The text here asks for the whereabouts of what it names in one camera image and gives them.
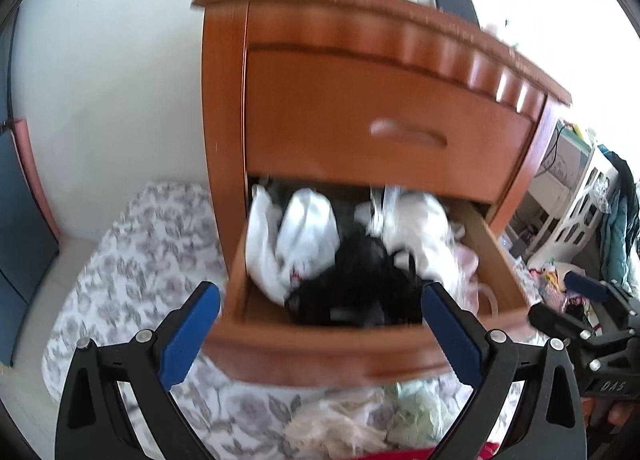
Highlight black lace garment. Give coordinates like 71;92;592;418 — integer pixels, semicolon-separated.
284;202;425;328

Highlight teal hanging clothes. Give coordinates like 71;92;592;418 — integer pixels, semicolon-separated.
599;145;639;298

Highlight white plastic laundry basket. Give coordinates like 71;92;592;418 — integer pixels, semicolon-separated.
500;122;618;269

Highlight white lace garment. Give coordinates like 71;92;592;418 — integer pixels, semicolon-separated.
355;186;480;313

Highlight floral grey white bedsheet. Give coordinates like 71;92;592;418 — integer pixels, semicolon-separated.
41;180;522;460

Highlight closed upper wooden drawer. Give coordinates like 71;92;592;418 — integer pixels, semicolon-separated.
245;50;532;203

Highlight white cloth in drawer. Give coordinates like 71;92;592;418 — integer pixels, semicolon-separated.
245;185;341;306

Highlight orange wooden nightstand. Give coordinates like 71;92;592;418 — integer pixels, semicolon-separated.
194;0;572;388

